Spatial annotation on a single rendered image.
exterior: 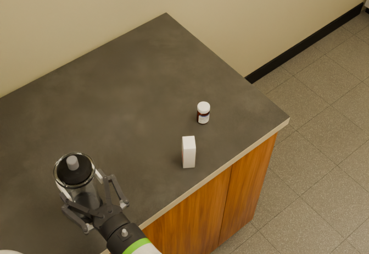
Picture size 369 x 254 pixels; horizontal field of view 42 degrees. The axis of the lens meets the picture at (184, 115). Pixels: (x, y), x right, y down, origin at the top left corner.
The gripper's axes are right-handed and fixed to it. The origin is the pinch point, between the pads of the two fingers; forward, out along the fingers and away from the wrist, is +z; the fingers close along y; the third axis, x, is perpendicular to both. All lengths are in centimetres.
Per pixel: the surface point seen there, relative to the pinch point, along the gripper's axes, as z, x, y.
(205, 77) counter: 19, 18, -63
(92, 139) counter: 20.9, 17.6, -15.0
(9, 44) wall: 59, 0, -9
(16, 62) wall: 59, 9, -10
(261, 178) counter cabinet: -10, 61, -71
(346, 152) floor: -10, 112, -148
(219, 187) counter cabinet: -10, 40, -46
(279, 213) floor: -13, 112, -91
